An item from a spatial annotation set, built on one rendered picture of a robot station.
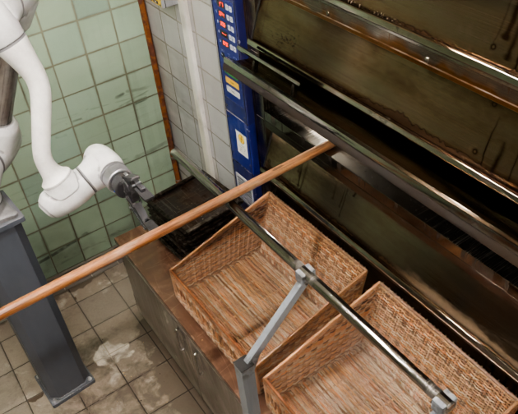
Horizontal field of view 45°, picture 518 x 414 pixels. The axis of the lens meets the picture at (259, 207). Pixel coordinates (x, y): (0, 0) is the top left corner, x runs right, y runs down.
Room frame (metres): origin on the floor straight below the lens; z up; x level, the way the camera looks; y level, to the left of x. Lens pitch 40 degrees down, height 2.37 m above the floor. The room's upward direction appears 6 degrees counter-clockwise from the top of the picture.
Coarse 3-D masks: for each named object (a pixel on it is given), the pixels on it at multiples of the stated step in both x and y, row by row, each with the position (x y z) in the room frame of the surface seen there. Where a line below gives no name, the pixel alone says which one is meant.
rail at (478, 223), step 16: (240, 64) 1.78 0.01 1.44; (256, 80) 1.68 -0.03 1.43; (288, 96) 1.56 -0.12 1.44; (304, 112) 1.48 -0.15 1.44; (336, 128) 1.37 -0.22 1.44; (352, 144) 1.31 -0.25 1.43; (384, 160) 1.21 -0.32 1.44; (400, 176) 1.16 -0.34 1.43; (432, 192) 1.08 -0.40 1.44; (448, 208) 1.03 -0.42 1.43; (464, 208) 1.01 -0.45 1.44; (480, 224) 0.96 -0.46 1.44; (496, 240) 0.92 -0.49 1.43; (512, 240) 0.90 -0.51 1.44
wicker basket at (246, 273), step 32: (288, 224) 1.74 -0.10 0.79; (192, 256) 1.67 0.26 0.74; (224, 256) 1.74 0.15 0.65; (256, 256) 1.78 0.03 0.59; (320, 256) 1.57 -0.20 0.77; (192, 288) 1.65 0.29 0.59; (224, 288) 1.63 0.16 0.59; (256, 288) 1.62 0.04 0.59; (288, 288) 1.60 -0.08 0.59; (352, 288) 1.36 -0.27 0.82; (224, 320) 1.47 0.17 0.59; (256, 320) 1.46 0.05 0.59; (288, 320) 1.45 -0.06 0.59; (320, 320) 1.30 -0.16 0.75; (224, 352) 1.33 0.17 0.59; (288, 352) 1.23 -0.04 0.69
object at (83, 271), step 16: (320, 144) 1.64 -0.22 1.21; (288, 160) 1.57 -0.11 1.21; (304, 160) 1.58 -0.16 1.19; (272, 176) 1.51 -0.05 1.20; (240, 192) 1.45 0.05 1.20; (208, 208) 1.39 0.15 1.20; (176, 224) 1.34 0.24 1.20; (144, 240) 1.28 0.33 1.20; (112, 256) 1.23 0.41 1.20; (80, 272) 1.18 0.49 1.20; (48, 288) 1.14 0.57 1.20; (16, 304) 1.09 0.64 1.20; (0, 320) 1.06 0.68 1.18
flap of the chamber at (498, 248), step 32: (224, 64) 1.83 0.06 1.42; (320, 96) 1.61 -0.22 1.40; (320, 128) 1.41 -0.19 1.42; (352, 128) 1.41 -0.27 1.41; (384, 128) 1.42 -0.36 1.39; (416, 160) 1.25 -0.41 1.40; (416, 192) 1.11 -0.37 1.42; (448, 192) 1.10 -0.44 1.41; (480, 192) 1.11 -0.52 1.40; (512, 224) 0.98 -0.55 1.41; (512, 256) 0.88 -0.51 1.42
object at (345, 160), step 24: (288, 120) 1.84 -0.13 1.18; (312, 144) 1.68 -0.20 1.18; (336, 168) 1.58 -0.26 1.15; (360, 168) 1.53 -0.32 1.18; (384, 192) 1.40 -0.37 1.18; (408, 216) 1.31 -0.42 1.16; (432, 216) 1.28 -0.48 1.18; (456, 240) 1.17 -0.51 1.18; (480, 264) 1.09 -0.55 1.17; (504, 264) 1.07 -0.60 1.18; (504, 288) 1.02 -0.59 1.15
